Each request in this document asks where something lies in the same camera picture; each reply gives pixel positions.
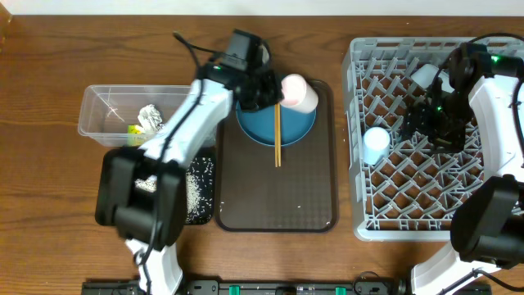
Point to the yellow green wrapper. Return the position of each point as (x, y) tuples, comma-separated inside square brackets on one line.
[(135, 136)]

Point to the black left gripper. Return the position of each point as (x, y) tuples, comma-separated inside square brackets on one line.
[(277, 96)]

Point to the grey dishwasher rack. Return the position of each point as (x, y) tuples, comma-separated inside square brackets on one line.
[(411, 194)]

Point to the crumpled silver foil ball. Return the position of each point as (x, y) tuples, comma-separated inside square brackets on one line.
[(150, 119)]

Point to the light blue cup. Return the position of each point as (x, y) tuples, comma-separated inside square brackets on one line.
[(376, 141)]

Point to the black food waste tray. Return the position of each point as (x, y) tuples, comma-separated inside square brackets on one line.
[(137, 192)]

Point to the clear plastic waste bin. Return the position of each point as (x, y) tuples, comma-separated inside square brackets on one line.
[(107, 110)]

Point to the dark blue plate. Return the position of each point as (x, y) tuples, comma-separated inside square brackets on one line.
[(259, 125)]

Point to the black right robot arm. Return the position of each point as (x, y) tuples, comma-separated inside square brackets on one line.
[(485, 234)]

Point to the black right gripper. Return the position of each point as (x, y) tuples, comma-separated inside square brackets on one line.
[(416, 118)]

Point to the light blue bowl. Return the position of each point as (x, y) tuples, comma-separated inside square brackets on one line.
[(424, 76)]

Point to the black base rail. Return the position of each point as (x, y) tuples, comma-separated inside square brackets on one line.
[(365, 286)]

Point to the brown serving tray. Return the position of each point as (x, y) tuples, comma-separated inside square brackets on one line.
[(255, 195)]

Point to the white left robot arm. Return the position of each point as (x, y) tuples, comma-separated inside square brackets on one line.
[(154, 249)]

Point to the white rice pile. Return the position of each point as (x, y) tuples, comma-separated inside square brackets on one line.
[(200, 185)]

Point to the pink cup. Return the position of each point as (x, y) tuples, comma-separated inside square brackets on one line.
[(298, 95)]

